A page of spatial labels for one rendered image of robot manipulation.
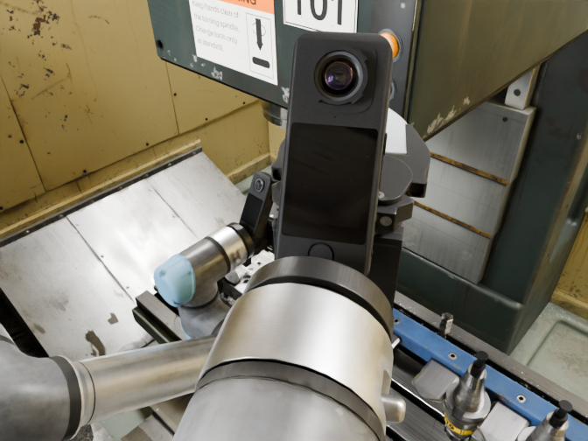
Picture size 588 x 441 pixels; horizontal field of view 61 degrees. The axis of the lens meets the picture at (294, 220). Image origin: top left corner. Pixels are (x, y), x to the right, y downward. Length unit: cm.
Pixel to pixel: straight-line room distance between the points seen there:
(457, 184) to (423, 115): 80
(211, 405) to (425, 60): 40
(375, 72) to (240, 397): 15
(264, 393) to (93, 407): 50
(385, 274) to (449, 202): 109
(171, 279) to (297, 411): 66
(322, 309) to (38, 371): 47
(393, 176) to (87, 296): 154
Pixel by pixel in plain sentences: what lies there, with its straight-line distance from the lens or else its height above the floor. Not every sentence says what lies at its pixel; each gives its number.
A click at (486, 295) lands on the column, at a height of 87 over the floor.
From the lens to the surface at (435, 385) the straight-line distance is 84.
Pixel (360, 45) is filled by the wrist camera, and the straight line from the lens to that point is 24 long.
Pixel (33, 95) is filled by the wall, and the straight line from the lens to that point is 174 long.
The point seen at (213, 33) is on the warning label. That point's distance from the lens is 69.
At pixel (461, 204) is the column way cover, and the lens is 135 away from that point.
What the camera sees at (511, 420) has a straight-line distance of 84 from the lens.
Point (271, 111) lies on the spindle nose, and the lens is 85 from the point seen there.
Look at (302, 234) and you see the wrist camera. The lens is 24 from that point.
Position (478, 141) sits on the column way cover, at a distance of 125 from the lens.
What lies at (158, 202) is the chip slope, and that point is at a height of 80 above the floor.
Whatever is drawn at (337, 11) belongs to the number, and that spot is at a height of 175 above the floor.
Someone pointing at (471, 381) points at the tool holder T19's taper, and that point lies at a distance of 77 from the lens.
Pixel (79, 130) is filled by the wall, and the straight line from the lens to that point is 183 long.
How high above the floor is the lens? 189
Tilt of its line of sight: 38 degrees down
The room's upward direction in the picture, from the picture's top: 2 degrees counter-clockwise
